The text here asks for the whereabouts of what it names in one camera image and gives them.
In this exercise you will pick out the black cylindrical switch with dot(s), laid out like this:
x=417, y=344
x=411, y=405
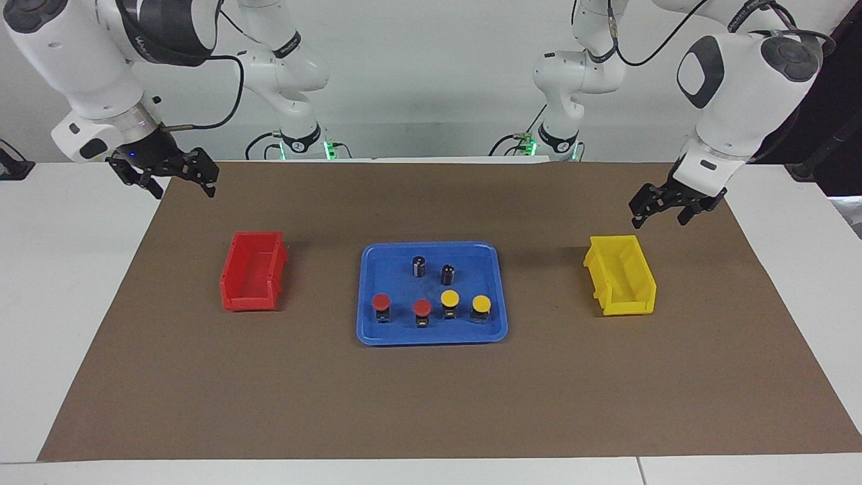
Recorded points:
x=448, y=275
x=419, y=267

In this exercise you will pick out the green lit base connector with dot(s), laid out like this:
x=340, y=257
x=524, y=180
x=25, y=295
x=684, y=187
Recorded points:
x=529, y=145
x=331, y=151

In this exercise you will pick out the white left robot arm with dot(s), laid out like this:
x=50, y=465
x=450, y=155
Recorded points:
x=741, y=101

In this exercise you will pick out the yellow mushroom push button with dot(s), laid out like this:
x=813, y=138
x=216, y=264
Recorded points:
x=481, y=303
x=450, y=298

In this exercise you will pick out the red mushroom push button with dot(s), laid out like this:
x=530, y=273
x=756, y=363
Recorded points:
x=381, y=301
x=422, y=307

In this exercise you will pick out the yellow plastic bin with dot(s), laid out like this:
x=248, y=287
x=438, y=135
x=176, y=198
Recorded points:
x=626, y=276

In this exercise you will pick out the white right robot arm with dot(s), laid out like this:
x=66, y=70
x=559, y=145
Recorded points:
x=67, y=60

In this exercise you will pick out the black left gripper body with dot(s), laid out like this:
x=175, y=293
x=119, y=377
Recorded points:
x=680, y=195

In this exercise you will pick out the black equipment stand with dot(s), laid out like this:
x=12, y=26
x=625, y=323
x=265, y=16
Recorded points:
x=842, y=101

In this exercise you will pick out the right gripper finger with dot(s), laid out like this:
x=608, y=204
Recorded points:
x=209, y=185
x=149, y=185

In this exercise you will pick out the red plastic bin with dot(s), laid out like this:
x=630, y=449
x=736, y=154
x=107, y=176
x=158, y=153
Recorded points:
x=246, y=269

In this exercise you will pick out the black clamp block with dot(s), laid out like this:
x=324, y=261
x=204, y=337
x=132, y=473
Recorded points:
x=13, y=170

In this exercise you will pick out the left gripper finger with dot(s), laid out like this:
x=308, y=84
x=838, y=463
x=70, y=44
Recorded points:
x=688, y=214
x=637, y=217

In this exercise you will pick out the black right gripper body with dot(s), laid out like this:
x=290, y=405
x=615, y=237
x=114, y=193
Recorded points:
x=161, y=158

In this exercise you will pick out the brown paper table mat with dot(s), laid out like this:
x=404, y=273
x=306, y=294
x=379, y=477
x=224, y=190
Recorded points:
x=431, y=404

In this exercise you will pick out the grey plastic sheet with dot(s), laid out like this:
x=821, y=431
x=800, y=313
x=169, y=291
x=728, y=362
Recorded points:
x=850, y=215

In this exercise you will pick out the blue plastic tray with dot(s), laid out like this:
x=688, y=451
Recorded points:
x=397, y=269

